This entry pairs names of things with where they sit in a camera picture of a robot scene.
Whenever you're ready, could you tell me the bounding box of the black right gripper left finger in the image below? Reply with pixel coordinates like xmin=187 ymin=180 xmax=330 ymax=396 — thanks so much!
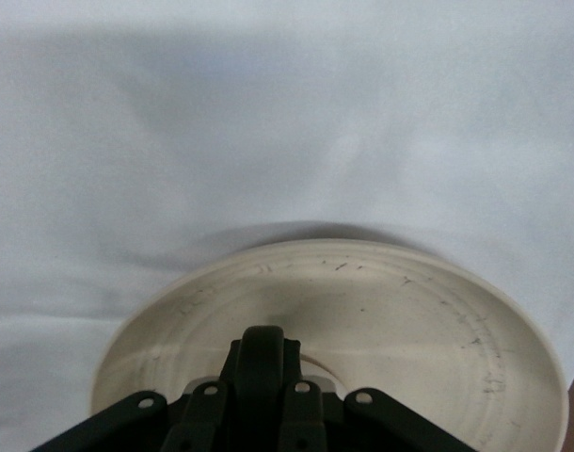
xmin=37 ymin=324 xmax=264 ymax=452

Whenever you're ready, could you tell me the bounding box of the light gray plate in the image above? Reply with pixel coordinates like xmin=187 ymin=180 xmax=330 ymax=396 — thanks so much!
xmin=89 ymin=237 xmax=571 ymax=452

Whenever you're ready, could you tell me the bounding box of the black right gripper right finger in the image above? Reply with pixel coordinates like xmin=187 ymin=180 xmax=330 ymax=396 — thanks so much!
xmin=263 ymin=324 xmax=471 ymax=452

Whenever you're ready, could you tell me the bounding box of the white cloth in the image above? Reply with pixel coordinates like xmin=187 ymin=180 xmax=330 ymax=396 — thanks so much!
xmin=0 ymin=0 xmax=574 ymax=452

